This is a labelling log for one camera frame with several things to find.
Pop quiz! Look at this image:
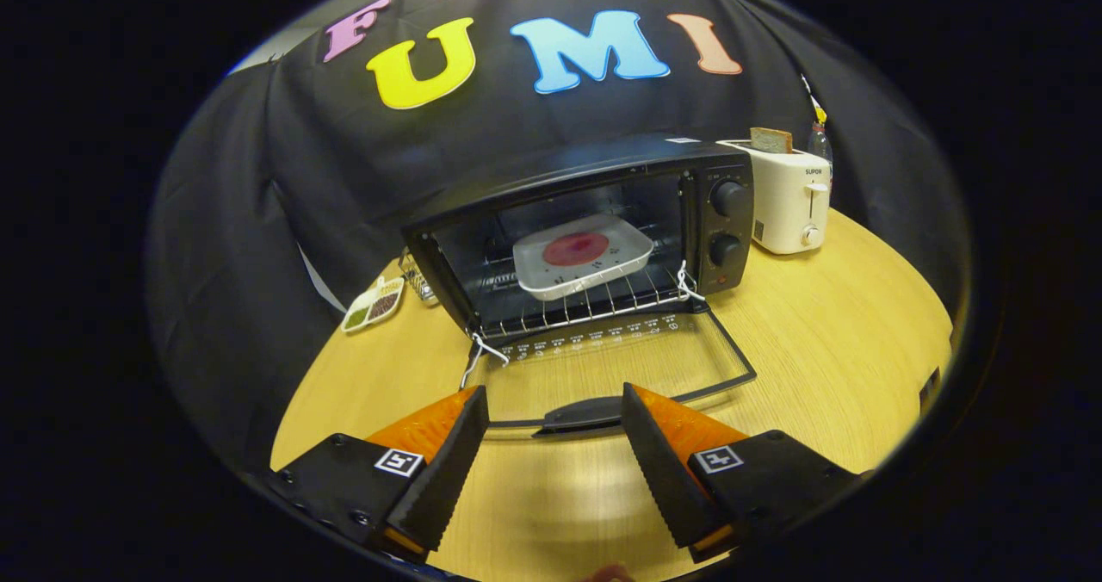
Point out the white slot toaster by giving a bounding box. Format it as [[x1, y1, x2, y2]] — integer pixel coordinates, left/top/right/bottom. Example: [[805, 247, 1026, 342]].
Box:
[[717, 139, 834, 256]]

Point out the white square food tray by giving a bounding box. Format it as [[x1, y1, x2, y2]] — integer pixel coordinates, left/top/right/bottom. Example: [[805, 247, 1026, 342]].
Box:
[[512, 214, 655, 301]]

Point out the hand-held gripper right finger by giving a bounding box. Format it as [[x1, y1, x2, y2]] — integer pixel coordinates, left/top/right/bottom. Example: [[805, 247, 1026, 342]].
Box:
[[620, 382, 866, 566]]

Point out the round pink food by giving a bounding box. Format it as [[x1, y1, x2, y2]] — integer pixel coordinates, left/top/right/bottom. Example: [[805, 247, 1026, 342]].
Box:
[[542, 232, 610, 268]]

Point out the black backdrop cloth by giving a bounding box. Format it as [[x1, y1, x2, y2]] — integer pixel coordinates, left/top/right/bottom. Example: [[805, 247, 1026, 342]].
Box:
[[146, 0, 969, 471]]

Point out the divided snack dish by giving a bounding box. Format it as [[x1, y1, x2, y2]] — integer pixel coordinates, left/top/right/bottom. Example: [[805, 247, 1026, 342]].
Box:
[[341, 276, 406, 334]]

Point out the black toaster oven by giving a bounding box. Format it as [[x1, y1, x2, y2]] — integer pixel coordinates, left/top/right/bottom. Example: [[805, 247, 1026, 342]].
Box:
[[400, 134, 758, 438]]

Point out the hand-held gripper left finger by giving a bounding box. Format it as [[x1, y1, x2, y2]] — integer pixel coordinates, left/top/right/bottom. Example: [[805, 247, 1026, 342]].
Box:
[[269, 384, 490, 564]]

